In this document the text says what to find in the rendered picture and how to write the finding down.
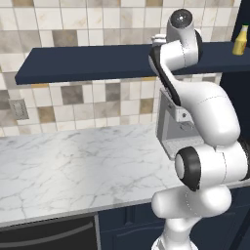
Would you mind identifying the grey dishwasher handle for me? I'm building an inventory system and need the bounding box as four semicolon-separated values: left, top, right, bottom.
0;222;96;249

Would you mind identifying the dark navy shelf board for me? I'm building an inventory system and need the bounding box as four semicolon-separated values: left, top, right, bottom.
14;41;250;86

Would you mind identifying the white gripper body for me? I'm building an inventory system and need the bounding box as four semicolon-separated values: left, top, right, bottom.
150;33;168;47

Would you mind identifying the yellow condiment bottle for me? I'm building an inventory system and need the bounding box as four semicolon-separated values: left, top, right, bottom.
231;23;249;57

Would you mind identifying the navy tall cabinet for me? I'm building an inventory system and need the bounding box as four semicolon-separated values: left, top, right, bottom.
219;0;250;145

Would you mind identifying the grey wall outlet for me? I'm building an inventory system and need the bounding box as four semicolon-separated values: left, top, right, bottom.
8;98;30;121

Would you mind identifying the navy base cabinet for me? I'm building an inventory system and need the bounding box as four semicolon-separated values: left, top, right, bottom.
97;185;250;250

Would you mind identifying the black dishwasher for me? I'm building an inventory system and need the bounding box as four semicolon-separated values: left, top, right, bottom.
0;212;100;250

